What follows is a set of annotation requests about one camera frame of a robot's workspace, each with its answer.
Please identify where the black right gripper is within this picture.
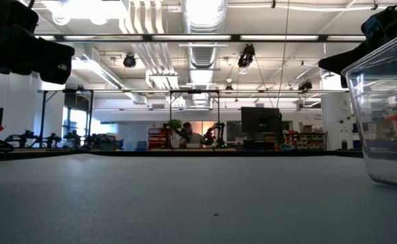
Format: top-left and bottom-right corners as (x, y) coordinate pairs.
(318, 3), (397, 88)

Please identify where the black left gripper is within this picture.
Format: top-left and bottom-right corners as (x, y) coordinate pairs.
(0, 23), (76, 85)

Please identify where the clear plastic basket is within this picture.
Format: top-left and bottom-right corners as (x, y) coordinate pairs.
(341, 26), (397, 188)

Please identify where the cardboard box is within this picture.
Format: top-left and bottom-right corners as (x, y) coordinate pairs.
(298, 121), (314, 134)

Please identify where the background robot arms row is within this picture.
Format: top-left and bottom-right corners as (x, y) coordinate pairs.
(5, 130), (62, 149)

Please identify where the parts shelf rack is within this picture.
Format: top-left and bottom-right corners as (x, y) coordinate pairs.
(285, 131), (327, 150)

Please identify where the black overhead rig bar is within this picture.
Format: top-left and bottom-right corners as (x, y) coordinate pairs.
(35, 33), (367, 43)

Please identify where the black monitor screen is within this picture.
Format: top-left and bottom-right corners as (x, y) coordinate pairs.
(241, 106), (283, 134)

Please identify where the red bin rack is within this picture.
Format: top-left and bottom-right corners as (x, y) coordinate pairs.
(147, 127), (172, 150)

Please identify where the green plant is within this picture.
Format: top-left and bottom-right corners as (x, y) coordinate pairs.
(167, 118), (183, 131)

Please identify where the person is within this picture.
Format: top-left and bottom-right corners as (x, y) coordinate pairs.
(179, 121), (205, 149)

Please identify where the tall black frame stand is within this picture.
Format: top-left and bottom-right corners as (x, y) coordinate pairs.
(37, 88), (94, 148)

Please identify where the thin hanging cable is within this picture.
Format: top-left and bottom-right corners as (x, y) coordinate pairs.
(275, 0), (291, 109)

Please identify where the black hanging ceiling camera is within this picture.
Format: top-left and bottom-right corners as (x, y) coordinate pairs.
(237, 43), (256, 68)
(123, 53), (138, 68)

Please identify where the silver round air duct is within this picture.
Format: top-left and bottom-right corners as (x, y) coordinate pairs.
(181, 0), (228, 106)

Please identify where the black metal frame stand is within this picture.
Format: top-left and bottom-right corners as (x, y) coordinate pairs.
(169, 89), (221, 150)

